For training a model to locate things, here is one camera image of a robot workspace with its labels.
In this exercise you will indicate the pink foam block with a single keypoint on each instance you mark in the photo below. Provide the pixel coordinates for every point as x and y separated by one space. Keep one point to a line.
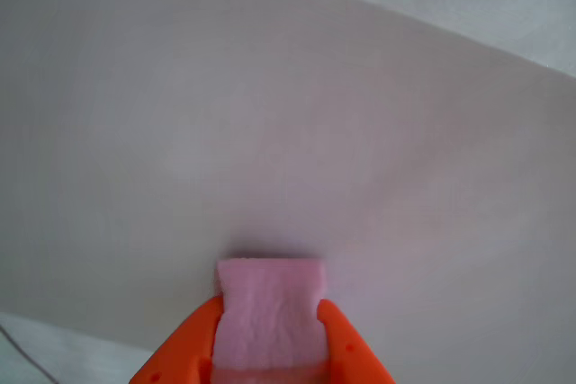
270 307

